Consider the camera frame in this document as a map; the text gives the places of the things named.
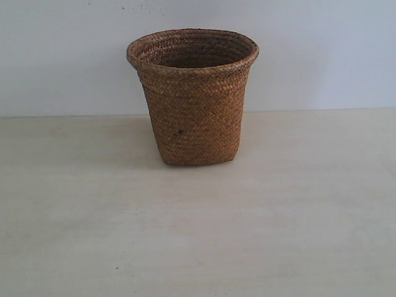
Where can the brown woven wicker basket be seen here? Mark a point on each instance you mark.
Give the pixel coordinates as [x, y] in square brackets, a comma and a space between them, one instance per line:
[194, 83]

